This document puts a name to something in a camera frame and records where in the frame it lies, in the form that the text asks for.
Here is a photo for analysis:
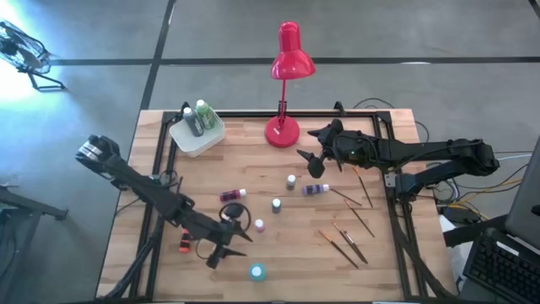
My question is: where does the green large paint bottle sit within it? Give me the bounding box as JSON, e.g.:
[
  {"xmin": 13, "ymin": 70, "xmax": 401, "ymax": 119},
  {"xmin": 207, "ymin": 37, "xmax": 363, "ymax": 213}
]
[{"xmin": 195, "ymin": 99, "xmax": 219, "ymax": 131}]

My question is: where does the white plastic bin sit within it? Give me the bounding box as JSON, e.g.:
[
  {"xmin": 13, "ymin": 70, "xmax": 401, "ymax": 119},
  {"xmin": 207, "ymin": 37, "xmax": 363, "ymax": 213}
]
[{"xmin": 168, "ymin": 105, "xmax": 227, "ymax": 159}]

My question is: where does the dark grey large paint bottle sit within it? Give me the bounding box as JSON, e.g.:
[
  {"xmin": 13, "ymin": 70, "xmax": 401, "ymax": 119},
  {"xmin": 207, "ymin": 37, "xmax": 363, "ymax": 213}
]
[{"xmin": 181, "ymin": 106, "xmax": 205, "ymax": 138}]

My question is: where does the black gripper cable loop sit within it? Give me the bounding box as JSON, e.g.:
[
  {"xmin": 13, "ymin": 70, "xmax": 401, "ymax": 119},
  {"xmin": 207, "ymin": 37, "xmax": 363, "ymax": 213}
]
[{"xmin": 218, "ymin": 202, "xmax": 252, "ymax": 234}]

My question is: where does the yellow cable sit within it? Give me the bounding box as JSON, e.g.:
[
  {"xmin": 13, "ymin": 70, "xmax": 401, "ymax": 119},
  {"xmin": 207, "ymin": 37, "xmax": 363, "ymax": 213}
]
[{"xmin": 455, "ymin": 177, "xmax": 525, "ymax": 209}]

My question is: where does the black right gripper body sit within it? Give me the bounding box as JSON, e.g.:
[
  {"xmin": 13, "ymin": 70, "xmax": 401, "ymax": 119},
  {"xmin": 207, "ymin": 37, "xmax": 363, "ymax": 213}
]
[{"xmin": 319, "ymin": 126, "xmax": 383, "ymax": 166}]

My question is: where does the thin paintbrush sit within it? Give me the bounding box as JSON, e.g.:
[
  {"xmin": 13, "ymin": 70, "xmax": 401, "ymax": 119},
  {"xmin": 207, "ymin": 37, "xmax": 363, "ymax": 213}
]
[
  {"xmin": 330, "ymin": 187, "xmax": 363, "ymax": 207},
  {"xmin": 343, "ymin": 198, "xmax": 375, "ymax": 238},
  {"xmin": 317, "ymin": 230, "xmax": 360, "ymax": 269},
  {"xmin": 353, "ymin": 166, "xmax": 374, "ymax": 209},
  {"xmin": 332, "ymin": 218, "xmax": 355, "ymax": 254}
]

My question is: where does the red desk lamp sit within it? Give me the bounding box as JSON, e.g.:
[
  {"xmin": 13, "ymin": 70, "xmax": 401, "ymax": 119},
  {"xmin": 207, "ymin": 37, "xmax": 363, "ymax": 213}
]
[{"xmin": 264, "ymin": 20, "xmax": 316, "ymax": 149}]

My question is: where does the computer monitor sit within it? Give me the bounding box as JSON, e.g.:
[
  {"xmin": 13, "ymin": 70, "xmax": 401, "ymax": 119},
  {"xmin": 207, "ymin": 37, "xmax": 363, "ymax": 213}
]
[{"xmin": 505, "ymin": 134, "xmax": 540, "ymax": 250}]

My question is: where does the black side stand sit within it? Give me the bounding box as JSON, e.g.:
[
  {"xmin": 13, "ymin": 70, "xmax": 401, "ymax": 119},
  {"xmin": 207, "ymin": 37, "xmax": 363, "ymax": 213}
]
[{"xmin": 0, "ymin": 184, "xmax": 69, "ymax": 304}]

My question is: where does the magenta paint bottle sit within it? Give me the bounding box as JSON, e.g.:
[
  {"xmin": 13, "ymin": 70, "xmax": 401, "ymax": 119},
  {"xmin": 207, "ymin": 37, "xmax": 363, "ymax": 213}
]
[{"xmin": 219, "ymin": 188, "xmax": 247, "ymax": 204}]

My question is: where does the purple paint bottle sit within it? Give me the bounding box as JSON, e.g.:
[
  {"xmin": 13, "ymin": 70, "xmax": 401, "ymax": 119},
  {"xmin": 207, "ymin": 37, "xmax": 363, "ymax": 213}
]
[{"xmin": 301, "ymin": 183, "xmax": 331, "ymax": 196}]

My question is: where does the black keyboard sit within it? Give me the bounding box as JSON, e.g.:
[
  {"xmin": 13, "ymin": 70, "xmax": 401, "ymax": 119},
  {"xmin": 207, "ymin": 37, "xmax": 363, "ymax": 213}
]
[{"xmin": 462, "ymin": 227, "xmax": 540, "ymax": 301}]

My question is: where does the red-orange paint bottle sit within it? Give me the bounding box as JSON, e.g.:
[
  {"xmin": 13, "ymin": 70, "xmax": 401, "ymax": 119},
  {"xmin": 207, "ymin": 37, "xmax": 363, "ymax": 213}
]
[{"xmin": 178, "ymin": 229, "xmax": 192, "ymax": 254}]

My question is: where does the teal large paint bottle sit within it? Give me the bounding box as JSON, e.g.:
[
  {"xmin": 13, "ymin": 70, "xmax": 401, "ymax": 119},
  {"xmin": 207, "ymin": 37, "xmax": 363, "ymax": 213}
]
[{"xmin": 248, "ymin": 262, "xmax": 267, "ymax": 283}]

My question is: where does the black pen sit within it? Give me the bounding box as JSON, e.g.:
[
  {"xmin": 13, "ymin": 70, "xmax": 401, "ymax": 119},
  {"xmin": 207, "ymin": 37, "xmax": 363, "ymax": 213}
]
[{"xmin": 342, "ymin": 231, "xmax": 369, "ymax": 265}]

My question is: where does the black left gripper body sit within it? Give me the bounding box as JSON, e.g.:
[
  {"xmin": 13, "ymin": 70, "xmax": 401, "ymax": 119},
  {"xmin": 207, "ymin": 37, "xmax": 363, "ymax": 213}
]
[{"xmin": 183, "ymin": 213, "xmax": 237, "ymax": 254}]

